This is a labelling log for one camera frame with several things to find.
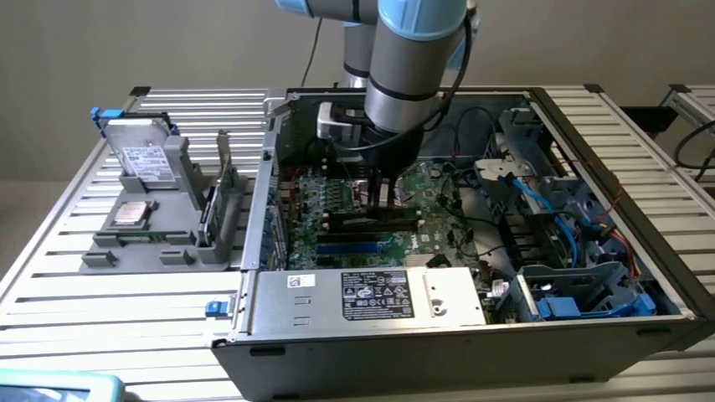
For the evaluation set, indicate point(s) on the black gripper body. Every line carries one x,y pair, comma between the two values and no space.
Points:
393,147

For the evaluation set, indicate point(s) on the green RAM stick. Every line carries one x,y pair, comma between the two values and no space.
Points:
375,217

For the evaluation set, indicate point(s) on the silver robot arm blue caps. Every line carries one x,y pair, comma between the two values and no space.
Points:
402,58

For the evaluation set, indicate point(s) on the green motherboard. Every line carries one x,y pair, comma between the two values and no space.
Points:
425,234

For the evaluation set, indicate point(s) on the silver chipset heatsink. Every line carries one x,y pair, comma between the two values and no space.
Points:
421,262

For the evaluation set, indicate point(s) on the grey metal disk cage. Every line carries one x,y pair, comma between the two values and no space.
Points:
519,167

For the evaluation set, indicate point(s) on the silver power supply unit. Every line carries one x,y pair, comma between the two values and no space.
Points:
363,301

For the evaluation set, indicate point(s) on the grey parts rack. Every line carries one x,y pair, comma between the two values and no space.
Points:
185,201

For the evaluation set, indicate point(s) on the black open PC case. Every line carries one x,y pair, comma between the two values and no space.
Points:
447,352

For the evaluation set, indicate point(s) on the blue case latch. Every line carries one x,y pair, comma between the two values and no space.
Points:
217,308

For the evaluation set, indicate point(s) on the blue disk caddy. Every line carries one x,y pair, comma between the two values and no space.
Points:
565,307

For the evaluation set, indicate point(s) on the silver hard disk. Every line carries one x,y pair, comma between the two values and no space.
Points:
145,155

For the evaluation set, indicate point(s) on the silver CPU chip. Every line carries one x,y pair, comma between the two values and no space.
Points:
134,214

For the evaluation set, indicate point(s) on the blue plastic disk clip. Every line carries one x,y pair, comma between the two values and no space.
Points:
106,115

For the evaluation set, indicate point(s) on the metal slat side table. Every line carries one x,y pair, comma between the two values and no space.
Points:
696,98

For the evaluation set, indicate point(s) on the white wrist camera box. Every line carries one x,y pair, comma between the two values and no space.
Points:
329,120

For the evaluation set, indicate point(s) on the graphics card with bracket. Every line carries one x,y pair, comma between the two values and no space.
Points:
223,188

